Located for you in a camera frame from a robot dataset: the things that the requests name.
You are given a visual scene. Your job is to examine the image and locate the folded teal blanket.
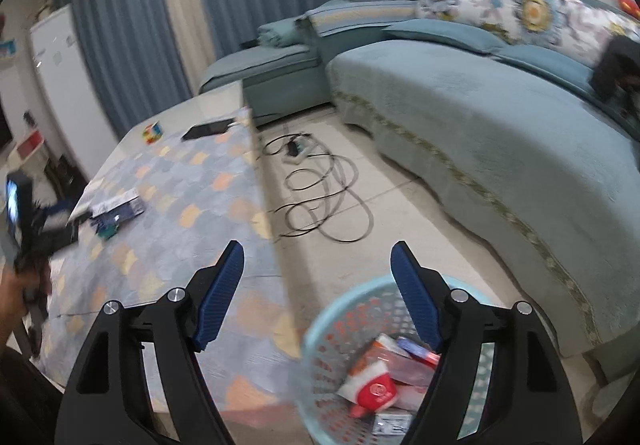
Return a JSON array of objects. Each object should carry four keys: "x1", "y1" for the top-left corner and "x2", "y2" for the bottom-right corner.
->
[{"x1": 257, "y1": 18, "x2": 307, "y2": 49}]

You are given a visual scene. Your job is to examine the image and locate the white power strip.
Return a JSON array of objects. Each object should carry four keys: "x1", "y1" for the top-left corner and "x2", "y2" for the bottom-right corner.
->
[{"x1": 282, "y1": 138, "x2": 309, "y2": 161}]

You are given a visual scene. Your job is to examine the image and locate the blue and white packet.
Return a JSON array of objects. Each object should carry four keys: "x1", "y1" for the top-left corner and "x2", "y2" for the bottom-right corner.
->
[{"x1": 90, "y1": 190, "x2": 146, "y2": 222}]

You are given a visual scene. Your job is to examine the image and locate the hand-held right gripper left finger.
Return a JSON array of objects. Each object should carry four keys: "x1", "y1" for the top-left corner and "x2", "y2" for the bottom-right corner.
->
[{"x1": 54, "y1": 240, "x2": 246, "y2": 445}]

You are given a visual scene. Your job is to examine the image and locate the red and white paper cup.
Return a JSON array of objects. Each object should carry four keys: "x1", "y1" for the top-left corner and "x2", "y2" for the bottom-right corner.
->
[{"x1": 339, "y1": 365, "x2": 399, "y2": 419}]

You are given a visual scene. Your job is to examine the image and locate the blue and red small box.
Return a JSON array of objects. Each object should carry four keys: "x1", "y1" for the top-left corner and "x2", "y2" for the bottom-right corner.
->
[{"x1": 397, "y1": 337, "x2": 442, "y2": 367}]

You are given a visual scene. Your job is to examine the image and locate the teal cushion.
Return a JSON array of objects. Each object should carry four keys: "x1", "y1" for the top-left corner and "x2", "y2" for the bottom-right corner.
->
[{"x1": 382, "y1": 19, "x2": 506, "y2": 54}]

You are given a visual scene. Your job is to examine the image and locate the floral cushion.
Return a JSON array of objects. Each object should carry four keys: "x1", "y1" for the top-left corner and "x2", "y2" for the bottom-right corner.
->
[{"x1": 415, "y1": 0, "x2": 640, "y2": 72}]

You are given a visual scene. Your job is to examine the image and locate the white refrigerator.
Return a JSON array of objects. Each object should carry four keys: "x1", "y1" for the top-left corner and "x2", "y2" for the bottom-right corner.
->
[{"x1": 27, "y1": 5, "x2": 121, "y2": 182}]

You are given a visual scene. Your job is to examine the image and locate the black phone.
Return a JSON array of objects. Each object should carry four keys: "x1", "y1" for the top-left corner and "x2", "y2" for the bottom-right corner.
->
[{"x1": 181, "y1": 122, "x2": 236, "y2": 141}]

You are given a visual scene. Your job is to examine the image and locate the light blue plastic basket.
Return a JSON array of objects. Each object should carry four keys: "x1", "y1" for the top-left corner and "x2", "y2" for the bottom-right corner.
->
[{"x1": 300, "y1": 274, "x2": 502, "y2": 445}]

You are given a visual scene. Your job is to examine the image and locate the scale pattern tablecloth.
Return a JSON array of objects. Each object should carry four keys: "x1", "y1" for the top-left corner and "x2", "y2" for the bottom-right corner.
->
[{"x1": 35, "y1": 108, "x2": 321, "y2": 426}]

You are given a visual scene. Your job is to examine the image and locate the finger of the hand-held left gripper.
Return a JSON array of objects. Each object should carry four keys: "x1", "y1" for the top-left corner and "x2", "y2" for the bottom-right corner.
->
[{"x1": 36, "y1": 199, "x2": 77, "y2": 230}]

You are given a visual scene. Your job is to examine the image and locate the cream curtain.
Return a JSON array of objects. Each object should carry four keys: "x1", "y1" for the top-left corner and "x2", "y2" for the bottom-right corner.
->
[{"x1": 152, "y1": 0, "x2": 219, "y2": 92}]

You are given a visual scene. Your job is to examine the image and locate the black cable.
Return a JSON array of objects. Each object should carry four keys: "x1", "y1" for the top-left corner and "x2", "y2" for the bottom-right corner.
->
[{"x1": 262, "y1": 132, "x2": 374, "y2": 244}]

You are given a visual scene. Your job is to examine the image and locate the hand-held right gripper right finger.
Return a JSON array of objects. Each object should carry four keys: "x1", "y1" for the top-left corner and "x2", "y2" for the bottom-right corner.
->
[{"x1": 390, "y1": 240, "x2": 586, "y2": 445}]

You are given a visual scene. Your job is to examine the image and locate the teal sofa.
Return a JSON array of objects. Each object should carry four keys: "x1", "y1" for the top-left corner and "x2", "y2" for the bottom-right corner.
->
[{"x1": 197, "y1": 0, "x2": 640, "y2": 378}]

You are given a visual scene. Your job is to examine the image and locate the dark bag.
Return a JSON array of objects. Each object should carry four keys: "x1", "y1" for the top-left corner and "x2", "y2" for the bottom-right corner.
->
[{"x1": 590, "y1": 35, "x2": 640, "y2": 107}]

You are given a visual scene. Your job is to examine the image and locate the orange and white packet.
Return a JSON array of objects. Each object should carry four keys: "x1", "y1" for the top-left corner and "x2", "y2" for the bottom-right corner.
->
[{"x1": 349, "y1": 332, "x2": 412, "y2": 376}]

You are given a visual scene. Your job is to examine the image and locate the black television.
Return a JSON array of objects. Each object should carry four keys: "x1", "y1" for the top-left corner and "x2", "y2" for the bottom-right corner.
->
[{"x1": 0, "y1": 100, "x2": 14, "y2": 152}]

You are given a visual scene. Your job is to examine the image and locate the person's left hand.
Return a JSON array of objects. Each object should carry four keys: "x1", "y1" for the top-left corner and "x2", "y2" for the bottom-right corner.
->
[{"x1": 0, "y1": 269, "x2": 30, "y2": 357}]

